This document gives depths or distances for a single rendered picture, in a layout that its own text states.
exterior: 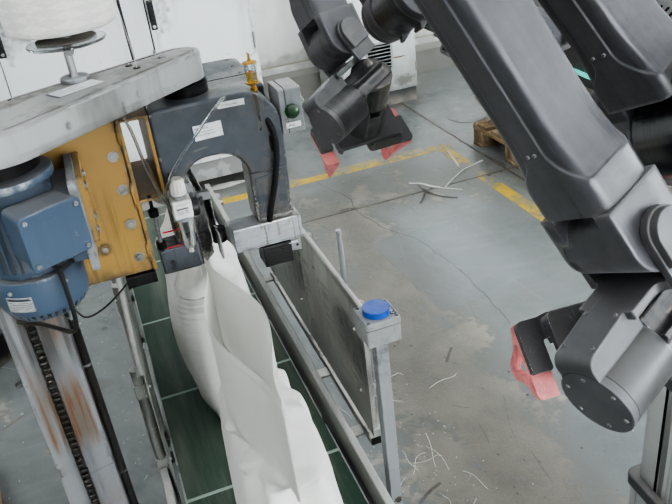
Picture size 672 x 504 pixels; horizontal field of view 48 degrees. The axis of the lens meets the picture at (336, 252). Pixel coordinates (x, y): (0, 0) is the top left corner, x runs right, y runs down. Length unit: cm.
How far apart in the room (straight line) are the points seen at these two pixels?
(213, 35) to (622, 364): 383
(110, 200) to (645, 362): 112
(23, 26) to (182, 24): 303
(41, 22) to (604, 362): 91
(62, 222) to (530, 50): 86
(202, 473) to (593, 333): 155
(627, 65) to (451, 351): 237
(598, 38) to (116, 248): 112
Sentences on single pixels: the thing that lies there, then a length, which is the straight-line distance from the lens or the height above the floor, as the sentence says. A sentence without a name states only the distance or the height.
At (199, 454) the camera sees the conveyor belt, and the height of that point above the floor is 38.
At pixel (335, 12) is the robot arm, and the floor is 154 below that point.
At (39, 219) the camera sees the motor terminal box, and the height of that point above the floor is 129.
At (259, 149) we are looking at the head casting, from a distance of 149.
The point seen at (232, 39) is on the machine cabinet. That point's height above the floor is 82.
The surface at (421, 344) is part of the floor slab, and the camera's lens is 293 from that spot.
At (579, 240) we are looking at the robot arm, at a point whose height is 147.
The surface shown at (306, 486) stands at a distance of 127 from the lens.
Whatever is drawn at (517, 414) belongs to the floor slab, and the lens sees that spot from 263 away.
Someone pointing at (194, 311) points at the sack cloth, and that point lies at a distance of 192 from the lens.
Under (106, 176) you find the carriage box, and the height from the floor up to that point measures 124.
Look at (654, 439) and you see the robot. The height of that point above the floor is 80.
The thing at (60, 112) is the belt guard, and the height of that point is 141.
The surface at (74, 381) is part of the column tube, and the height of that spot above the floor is 78.
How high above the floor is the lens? 175
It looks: 29 degrees down
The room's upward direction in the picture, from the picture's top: 7 degrees counter-clockwise
